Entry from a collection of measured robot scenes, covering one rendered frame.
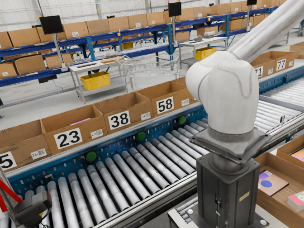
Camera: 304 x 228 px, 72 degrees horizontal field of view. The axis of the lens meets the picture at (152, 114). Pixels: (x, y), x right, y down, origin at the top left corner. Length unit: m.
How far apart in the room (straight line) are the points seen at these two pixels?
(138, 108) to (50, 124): 0.68
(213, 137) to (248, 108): 0.16
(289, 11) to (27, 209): 1.19
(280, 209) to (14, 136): 1.66
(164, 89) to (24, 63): 4.17
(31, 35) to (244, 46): 5.35
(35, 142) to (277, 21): 1.41
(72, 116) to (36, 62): 3.98
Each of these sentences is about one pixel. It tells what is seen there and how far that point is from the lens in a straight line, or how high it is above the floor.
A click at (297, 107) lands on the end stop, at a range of 2.21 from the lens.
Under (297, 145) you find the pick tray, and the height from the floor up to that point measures 0.78.
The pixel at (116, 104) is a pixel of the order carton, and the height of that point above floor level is 0.98.
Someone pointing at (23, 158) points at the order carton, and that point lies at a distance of 1.54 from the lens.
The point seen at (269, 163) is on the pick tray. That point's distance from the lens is 1.42.
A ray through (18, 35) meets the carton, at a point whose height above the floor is 1.60.
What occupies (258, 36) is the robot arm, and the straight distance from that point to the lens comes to 0.95.
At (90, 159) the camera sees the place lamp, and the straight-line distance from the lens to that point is 1.53.
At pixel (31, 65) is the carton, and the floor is 0.95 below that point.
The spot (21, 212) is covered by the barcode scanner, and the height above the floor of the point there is 1.08.
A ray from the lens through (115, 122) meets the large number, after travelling 1.55.
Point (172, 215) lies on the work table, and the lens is 1.13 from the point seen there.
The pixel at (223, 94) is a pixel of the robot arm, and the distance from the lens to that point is 0.68.
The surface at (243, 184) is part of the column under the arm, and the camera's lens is 0.88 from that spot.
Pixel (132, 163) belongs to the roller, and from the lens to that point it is 1.46.
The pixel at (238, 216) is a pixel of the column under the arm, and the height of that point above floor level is 0.87.
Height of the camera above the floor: 1.63
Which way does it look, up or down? 25 degrees down
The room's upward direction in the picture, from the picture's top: 8 degrees counter-clockwise
